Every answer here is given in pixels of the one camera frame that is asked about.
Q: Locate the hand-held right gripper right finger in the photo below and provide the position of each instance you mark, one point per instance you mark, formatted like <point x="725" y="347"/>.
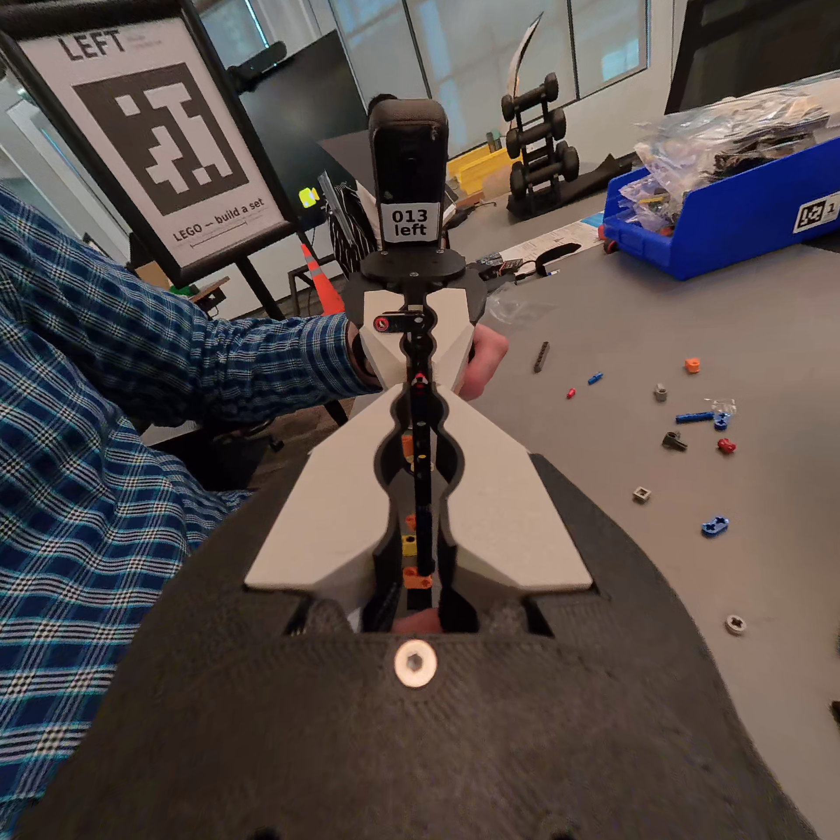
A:
<point x="525" y="525"/>

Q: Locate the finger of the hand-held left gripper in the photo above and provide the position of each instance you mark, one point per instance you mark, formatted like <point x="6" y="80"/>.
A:
<point x="384" y="348"/>
<point x="453" y="328"/>

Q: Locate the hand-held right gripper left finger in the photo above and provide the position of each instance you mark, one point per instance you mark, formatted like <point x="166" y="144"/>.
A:
<point x="315" y="525"/>

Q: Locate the black lego chassis assembly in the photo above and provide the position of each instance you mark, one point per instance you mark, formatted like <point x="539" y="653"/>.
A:
<point x="420" y="407"/>

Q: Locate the person's left forearm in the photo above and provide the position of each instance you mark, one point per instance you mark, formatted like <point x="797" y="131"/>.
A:
<point x="229" y="367"/>

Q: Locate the dark grey lego beam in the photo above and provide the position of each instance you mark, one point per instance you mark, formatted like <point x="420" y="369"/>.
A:
<point x="541" y="357"/>

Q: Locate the light grey square lego piece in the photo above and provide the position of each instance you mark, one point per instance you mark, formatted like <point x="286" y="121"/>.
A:
<point x="635" y="500"/>

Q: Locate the dark grey lego connector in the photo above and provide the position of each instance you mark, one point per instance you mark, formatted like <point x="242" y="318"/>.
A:
<point x="673" y="443"/>

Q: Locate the blue lego axle pin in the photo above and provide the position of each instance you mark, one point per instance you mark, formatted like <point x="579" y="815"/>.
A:
<point x="694" y="417"/>

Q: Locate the red lego bush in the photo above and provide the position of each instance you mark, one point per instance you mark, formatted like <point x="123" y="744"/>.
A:
<point x="726" y="446"/>

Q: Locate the grey lego bush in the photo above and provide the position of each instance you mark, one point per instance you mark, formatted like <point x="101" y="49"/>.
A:
<point x="728" y="628"/>

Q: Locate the clear lego piece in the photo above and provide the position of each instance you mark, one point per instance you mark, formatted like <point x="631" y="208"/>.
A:
<point x="722" y="405"/>

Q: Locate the clear bags of lego parts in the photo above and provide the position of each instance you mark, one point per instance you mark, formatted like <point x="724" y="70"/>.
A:
<point x="722" y="131"/>

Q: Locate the clear plastic bag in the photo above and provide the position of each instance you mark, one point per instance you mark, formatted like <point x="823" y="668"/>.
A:
<point x="518" y="305"/>

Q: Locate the yellow storage bin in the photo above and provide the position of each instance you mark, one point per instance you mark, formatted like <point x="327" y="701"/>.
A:
<point x="479" y="170"/>

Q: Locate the orange traffic cone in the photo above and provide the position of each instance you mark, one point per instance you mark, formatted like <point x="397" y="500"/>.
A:
<point x="328" y="295"/>

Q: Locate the black electronic device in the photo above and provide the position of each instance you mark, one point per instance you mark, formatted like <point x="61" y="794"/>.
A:
<point x="499" y="266"/>

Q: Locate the neon yellow object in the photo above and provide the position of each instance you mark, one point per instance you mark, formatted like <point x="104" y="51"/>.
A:
<point x="308" y="198"/>

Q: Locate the black monitor screen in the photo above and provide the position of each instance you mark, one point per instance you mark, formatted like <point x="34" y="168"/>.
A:
<point x="315" y="98"/>

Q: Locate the black dumbbell rack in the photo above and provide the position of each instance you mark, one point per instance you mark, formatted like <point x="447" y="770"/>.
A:
<point x="538" y="164"/>

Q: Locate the white instruction sheet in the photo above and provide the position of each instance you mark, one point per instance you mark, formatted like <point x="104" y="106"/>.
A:
<point x="558" y="239"/>

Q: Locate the white curved banner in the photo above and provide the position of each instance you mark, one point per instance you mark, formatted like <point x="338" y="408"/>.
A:
<point x="522" y="59"/>

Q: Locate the black framed marker sign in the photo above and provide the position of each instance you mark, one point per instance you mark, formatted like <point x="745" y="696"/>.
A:
<point x="229" y="216"/>

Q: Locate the person's plaid shirt torso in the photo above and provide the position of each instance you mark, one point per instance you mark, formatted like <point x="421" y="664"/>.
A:
<point x="98" y="558"/>

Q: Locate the blue storage bin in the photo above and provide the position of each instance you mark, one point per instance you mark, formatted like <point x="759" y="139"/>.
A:
<point x="722" y="229"/>

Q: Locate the black chair back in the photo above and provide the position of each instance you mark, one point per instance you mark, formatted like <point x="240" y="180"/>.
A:
<point x="754" y="46"/>

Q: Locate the black camera bar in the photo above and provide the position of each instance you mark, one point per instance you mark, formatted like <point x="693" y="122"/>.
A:
<point x="256" y="65"/>

